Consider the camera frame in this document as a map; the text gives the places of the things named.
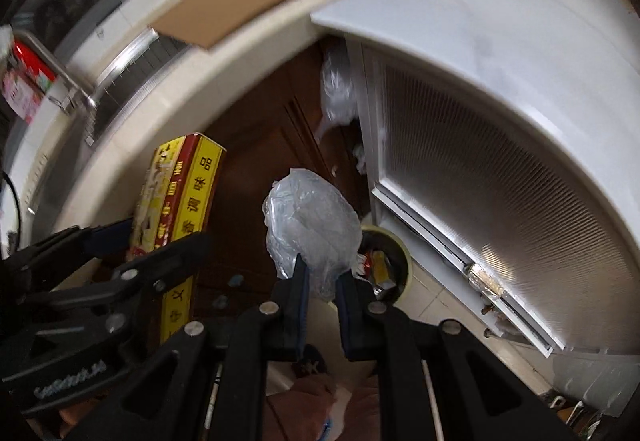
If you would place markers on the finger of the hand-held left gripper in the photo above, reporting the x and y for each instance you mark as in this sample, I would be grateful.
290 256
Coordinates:
170 256
112 236

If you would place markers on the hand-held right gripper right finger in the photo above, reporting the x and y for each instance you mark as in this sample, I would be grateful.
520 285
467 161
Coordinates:
343 316

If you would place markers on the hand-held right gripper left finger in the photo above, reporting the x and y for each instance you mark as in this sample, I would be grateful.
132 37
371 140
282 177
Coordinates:
301 316

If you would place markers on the yellow red long box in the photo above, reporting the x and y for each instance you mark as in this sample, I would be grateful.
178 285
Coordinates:
195 191

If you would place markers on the yellow-green trash bin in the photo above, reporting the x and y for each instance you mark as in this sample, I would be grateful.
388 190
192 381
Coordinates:
402 253

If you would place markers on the clear plastic bag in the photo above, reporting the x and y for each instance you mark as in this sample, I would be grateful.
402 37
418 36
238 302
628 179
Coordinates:
310 221

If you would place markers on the dark blue shoe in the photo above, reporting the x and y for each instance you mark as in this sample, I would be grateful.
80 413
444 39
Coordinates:
311 363

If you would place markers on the yellow flat packet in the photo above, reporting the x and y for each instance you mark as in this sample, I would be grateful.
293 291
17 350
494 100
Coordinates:
382 268

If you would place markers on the person's pink trousers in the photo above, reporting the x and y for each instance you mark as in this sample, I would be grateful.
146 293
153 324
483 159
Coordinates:
300 413

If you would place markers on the brown wooden cabinet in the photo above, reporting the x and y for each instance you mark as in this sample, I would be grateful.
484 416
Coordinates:
250 146

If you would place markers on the chrome faucet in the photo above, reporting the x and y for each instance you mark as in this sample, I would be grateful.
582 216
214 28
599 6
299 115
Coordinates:
70 86

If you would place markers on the red pink printed packet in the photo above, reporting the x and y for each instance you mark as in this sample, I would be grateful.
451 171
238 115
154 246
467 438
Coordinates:
22 81

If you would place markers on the white plastic bag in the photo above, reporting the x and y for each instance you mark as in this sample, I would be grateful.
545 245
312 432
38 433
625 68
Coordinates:
337 96

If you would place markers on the brown cardboard sheet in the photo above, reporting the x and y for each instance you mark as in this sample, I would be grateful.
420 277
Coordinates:
225 11

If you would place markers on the white cabinet with ribbed door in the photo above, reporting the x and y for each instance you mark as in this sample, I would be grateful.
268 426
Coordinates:
500 46

